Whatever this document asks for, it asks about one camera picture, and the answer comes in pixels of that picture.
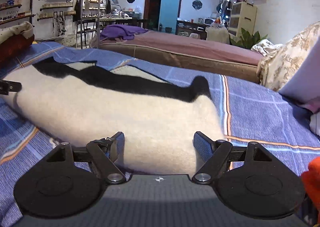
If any blue door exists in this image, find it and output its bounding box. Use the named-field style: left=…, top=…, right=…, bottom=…
left=143, top=0, right=182, bottom=34

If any white dotted folded garment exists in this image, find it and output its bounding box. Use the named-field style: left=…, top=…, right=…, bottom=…
left=0, top=22, right=34, bottom=44

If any white fuzzy sweater black collar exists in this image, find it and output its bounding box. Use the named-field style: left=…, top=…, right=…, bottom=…
left=4, top=61, right=224, bottom=175

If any green potted plant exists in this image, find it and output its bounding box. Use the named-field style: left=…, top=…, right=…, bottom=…
left=230, top=28, right=268, bottom=50

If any blue plaid bed sheet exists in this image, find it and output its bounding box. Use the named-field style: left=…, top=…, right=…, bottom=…
left=1, top=42, right=319, bottom=226

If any beige floral pillow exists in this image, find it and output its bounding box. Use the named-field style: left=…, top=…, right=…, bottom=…
left=251, top=22, right=319, bottom=91

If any cream drawer cabinet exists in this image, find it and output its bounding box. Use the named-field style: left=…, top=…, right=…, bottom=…
left=228, top=1, right=258, bottom=37

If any mauve bed mattress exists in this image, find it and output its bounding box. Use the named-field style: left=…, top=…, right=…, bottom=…
left=91, top=31, right=263, bottom=83

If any red folded garment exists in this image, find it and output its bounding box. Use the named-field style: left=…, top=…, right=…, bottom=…
left=0, top=34, right=35, bottom=68

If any purple cloth on bed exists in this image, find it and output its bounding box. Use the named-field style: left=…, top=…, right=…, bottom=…
left=100, top=24, right=148, bottom=40

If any black metal table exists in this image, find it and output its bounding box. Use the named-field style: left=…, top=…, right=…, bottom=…
left=75, top=17, right=149, bottom=49

